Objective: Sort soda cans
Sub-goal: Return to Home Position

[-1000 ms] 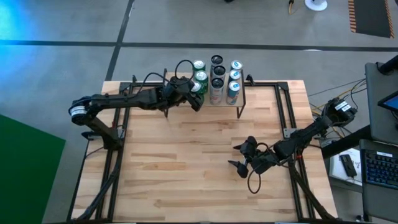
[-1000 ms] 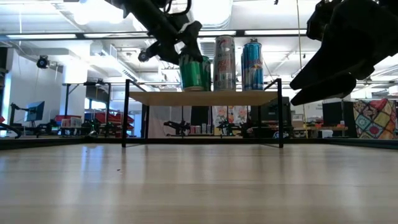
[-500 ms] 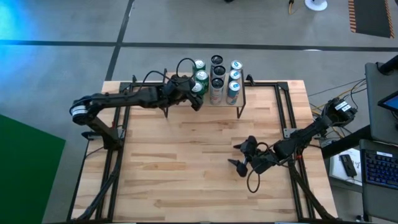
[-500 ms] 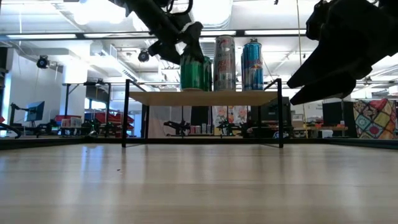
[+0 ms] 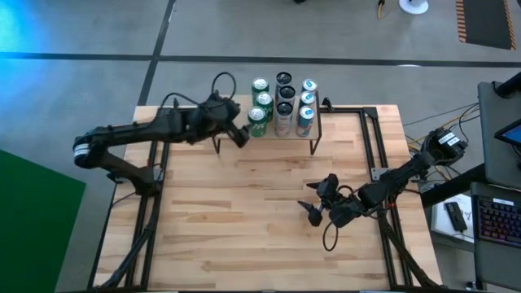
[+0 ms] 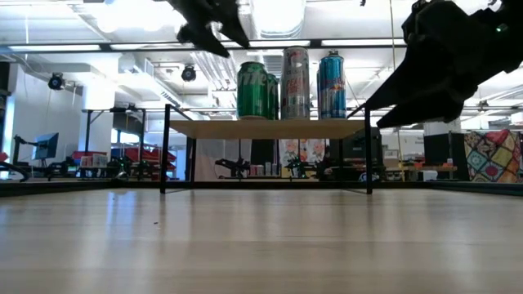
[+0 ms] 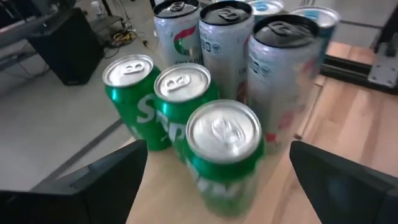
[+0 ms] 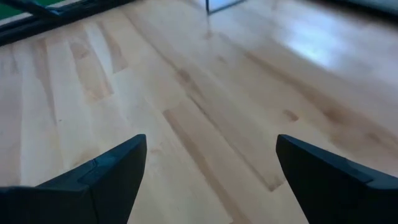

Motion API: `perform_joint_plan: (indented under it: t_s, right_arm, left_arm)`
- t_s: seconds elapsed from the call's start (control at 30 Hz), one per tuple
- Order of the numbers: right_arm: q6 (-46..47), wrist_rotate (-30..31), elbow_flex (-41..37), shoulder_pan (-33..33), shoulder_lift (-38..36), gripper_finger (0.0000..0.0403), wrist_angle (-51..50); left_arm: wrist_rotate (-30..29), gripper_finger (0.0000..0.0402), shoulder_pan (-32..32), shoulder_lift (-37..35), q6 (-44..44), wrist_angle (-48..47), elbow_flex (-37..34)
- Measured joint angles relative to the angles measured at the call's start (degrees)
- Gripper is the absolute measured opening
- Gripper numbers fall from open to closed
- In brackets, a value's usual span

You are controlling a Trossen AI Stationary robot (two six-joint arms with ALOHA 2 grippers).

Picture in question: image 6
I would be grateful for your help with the tall silver can black lid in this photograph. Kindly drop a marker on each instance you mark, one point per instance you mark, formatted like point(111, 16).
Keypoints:
point(295, 85)

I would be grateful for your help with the cartoon poster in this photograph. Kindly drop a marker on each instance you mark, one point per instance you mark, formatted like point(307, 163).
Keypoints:
point(291, 151)

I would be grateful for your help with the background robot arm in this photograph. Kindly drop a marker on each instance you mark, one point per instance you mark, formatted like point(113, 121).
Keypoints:
point(233, 165)
point(296, 167)

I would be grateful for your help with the black overhead frame bar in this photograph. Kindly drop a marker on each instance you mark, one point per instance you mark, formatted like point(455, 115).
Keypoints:
point(314, 42)

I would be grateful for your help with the red storage bins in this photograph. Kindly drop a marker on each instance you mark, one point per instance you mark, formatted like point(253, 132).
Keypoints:
point(143, 157)

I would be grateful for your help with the blue energy drink can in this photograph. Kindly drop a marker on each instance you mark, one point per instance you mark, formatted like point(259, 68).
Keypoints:
point(333, 87)

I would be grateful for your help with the black cabinet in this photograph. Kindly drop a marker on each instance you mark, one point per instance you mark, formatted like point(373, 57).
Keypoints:
point(443, 153)

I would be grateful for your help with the black round ceiling fixture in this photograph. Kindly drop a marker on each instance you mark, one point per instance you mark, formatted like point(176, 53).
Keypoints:
point(188, 73)
point(56, 81)

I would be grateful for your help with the wooden shelf with black legs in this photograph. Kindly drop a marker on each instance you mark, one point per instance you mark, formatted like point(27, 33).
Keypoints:
point(265, 128)

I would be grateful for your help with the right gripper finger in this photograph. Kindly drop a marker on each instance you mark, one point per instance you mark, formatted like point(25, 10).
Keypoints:
point(388, 96)
point(433, 108)

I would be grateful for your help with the colourful patchwork quilt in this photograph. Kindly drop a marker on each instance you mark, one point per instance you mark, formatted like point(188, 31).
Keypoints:
point(494, 157)

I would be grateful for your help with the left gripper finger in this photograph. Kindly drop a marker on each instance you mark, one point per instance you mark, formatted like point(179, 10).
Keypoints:
point(200, 36)
point(237, 30)

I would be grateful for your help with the black metal table frame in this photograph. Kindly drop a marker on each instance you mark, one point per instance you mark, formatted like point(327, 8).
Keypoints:
point(449, 187)

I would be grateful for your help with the computer monitor on arm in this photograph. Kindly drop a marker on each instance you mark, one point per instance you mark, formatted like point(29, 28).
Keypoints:
point(46, 145)

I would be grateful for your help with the black equipment case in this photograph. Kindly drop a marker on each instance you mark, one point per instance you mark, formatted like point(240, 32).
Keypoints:
point(355, 151)

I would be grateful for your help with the green soda can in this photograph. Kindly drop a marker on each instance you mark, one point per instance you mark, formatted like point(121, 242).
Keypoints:
point(252, 92)
point(273, 98)

